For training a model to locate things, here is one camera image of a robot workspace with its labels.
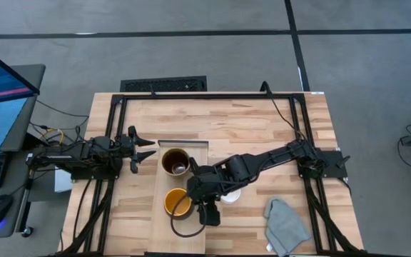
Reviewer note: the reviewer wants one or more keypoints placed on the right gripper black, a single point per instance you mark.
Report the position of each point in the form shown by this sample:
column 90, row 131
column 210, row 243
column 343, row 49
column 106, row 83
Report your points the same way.
column 205, row 182

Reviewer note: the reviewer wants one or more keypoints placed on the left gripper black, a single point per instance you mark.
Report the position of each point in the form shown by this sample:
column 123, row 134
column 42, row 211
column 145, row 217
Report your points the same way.
column 123, row 148

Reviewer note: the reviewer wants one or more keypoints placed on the yellow cup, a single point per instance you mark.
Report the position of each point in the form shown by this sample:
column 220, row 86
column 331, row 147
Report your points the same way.
column 175, row 201

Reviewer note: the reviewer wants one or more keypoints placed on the green blue glazed mug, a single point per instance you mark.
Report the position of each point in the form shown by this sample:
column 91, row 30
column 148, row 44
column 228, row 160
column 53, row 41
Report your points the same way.
column 171, row 158

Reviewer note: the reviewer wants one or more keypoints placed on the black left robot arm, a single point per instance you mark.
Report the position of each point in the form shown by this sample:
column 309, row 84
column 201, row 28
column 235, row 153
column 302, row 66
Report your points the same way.
column 66, row 157

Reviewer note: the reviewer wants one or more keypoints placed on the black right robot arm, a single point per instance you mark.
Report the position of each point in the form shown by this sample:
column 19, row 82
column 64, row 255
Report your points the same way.
column 273, row 155

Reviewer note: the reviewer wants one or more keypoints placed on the small white cup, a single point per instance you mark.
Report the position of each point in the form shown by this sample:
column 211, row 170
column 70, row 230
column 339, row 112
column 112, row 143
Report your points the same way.
column 232, row 197

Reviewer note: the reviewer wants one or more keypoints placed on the light wooden tray board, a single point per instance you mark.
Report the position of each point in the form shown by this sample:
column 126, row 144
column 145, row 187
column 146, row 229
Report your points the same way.
column 177, row 232

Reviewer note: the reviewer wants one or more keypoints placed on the black floor vent grate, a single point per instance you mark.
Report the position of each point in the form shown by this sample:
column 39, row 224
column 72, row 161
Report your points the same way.
column 162, row 84

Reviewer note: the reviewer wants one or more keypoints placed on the white box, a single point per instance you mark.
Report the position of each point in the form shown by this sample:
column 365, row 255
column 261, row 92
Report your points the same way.
column 63, row 182

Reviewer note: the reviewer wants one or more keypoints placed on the grey cloth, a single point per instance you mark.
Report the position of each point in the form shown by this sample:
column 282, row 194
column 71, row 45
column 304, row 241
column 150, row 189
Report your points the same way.
column 285, row 225

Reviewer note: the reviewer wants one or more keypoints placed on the grey computer desk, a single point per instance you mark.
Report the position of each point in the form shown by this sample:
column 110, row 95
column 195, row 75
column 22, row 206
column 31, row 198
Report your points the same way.
column 23, row 121

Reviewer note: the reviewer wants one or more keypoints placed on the black caster wheel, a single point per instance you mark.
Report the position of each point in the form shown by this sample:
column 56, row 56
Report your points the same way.
column 27, row 232

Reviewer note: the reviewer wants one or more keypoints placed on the computer monitor blue screen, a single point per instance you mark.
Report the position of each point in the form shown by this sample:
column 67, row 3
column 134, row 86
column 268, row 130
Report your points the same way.
column 2, row 78

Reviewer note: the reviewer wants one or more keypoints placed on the black aluminium table frame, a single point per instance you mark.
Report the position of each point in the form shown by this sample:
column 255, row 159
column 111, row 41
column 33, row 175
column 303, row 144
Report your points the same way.
column 205, row 96

